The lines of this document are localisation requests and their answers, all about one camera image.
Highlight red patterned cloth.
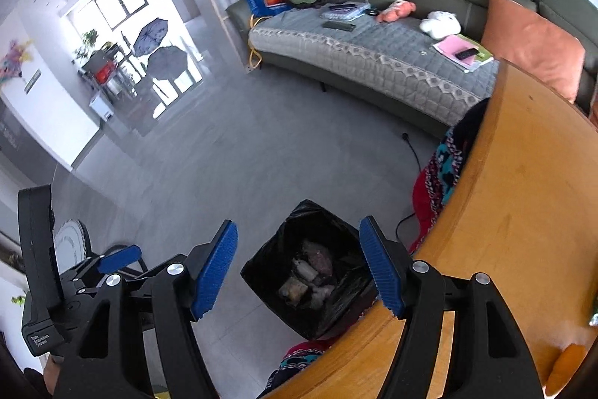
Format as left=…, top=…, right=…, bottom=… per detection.
left=259, top=340, right=333, bottom=399
left=410, top=99, right=491, bottom=255

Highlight white crumpled wrapper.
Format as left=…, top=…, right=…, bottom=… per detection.
left=292, top=259, right=319, bottom=284

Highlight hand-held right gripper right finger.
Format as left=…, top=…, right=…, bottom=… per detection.
left=359, top=216, right=545, bottom=399

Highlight black bag trash bin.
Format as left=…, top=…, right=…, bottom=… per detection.
left=240, top=199, right=379, bottom=340

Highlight colourful wall art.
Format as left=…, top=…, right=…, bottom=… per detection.
left=0, top=39, right=34, bottom=83

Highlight metal rack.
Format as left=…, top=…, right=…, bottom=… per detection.
left=79, top=44, right=141, bottom=101

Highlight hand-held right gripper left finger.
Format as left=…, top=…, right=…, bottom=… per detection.
left=53, top=219, right=239, bottom=399

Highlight yellow cable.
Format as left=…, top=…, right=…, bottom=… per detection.
left=247, top=13, right=265, bottom=73

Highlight grey quilted sofa cover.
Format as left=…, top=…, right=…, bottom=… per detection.
left=247, top=1, right=503, bottom=126

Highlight orange packet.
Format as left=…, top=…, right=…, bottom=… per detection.
left=544, top=344, right=588, bottom=398

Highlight grey umbrella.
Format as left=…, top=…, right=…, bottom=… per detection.
left=147, top=46, right=188, bottom=81

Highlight pink booklet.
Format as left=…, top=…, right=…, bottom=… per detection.
left=434, top=34, right=494, bottom=73

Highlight small orange pillow on sofa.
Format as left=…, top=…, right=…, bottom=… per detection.
left=376, top=0, right=416, bottom=23

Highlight potted plant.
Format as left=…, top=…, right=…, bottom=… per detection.
left=72, top=30, right=100, bottom=64

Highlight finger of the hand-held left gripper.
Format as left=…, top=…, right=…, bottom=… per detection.
left=58, top=245, right=142, bottom=294

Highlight large orange cushion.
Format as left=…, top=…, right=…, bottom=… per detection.
left=481, top=0, right=586, bottom=103

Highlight pinkish crumpled wrapper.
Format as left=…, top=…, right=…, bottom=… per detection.
left=301, top=240, right=334, bottom=276

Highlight white storage box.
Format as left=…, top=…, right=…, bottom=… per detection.
left=89, top=95, right=115, bottom=122

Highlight clear plastic box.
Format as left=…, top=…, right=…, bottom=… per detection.
left=320, top=1, right=370, bottom=20

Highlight white cloth bundle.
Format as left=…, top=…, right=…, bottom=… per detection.
left=419, top=11, right=463, bottom=39

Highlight yellowish crumpled wrapper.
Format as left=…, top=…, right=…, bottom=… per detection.
left=279, top=277, right=309, bottom=304

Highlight black power cable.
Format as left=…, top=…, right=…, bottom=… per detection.
left=396, top=132, right=437, bottom=246

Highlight dark blue umbrella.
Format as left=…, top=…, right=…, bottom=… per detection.
left=134, top=19, right=168, bottom=56

